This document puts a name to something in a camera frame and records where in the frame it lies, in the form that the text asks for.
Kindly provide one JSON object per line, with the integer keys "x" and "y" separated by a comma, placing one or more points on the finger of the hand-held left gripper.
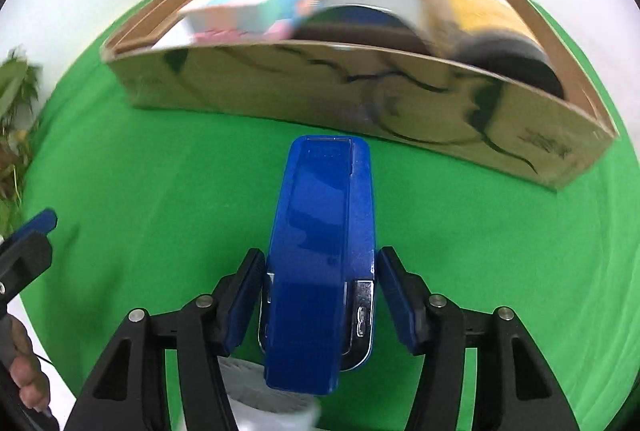
{"x": 30, "y": 241}

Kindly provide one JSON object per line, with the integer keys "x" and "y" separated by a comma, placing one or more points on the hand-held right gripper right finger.
{"x": 400, "y": 306}

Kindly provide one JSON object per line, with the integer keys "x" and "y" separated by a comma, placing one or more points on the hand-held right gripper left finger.
{"x": 245, "y": 301}

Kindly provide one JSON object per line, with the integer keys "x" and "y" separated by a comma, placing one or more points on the blue stapler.
{"x": 320, "y": 236}

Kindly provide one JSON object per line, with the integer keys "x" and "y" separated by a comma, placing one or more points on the large shallow cardboard box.
{"x": 300, "y": 81}

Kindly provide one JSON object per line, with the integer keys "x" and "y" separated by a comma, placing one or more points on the pastel puzzle cube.
{"x": 245, "y": 1}

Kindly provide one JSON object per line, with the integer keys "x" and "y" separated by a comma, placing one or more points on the clear jar with yellow label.
{"x": 490, "y": 16}

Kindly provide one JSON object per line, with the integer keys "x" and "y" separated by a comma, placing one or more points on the person's left hand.
{"x": 27, "y": 371}

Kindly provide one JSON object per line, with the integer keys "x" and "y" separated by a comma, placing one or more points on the white ribbed object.
{"x": 250, "y": 386}

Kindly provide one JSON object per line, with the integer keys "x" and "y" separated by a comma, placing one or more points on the large leafy plant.
{"x": 15, "y": 81}

